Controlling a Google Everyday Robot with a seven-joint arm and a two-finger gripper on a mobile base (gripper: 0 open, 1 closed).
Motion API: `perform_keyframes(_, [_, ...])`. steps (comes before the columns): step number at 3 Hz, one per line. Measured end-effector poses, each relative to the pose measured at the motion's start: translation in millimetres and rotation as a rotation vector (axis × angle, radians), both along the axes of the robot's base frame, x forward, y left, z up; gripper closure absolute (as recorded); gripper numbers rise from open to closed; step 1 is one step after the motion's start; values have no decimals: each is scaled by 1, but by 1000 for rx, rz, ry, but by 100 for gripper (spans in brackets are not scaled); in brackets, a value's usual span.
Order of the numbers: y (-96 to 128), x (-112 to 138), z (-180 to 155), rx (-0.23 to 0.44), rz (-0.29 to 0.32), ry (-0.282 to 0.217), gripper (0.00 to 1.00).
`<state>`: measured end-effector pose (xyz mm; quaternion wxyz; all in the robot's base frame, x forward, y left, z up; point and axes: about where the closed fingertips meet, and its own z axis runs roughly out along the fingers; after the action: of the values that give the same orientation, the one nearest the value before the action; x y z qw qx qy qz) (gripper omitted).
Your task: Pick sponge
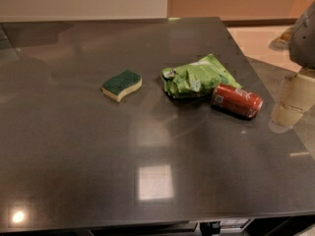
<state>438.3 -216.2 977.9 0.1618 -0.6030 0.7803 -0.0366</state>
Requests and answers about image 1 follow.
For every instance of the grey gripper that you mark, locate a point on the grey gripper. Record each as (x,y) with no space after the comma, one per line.
(303,39)

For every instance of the green and yellow sponge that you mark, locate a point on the green and yellow sponge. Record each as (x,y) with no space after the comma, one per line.
(121,85)

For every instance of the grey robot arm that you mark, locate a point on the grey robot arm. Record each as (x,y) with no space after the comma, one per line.
(302,44)

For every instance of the red soda can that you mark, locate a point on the red soda can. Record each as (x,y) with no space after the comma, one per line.
(236,100)

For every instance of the crumpled green snack bag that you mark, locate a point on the crumpled green snack bag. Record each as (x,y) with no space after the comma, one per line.
(196,79)

